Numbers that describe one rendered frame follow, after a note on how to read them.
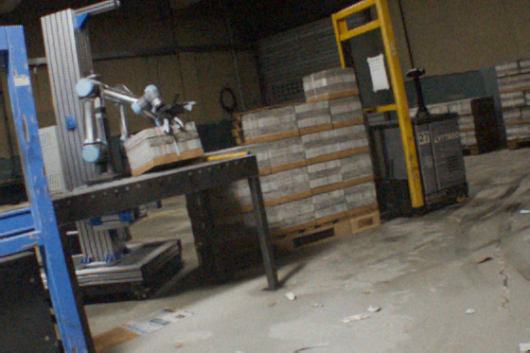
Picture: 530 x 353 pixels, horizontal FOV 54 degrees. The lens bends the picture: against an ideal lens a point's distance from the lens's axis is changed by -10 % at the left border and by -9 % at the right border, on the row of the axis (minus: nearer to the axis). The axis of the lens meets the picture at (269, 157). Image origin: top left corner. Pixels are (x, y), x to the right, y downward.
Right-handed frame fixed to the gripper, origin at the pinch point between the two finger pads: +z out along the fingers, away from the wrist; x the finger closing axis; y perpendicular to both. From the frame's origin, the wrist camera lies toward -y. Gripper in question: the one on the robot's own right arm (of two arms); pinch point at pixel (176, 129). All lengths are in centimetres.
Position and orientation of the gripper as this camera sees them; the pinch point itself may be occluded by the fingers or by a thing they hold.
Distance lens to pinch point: 337.4
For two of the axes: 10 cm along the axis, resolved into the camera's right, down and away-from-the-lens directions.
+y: -4.7, 6.0, 6.5
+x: -7.0, 1.9, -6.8
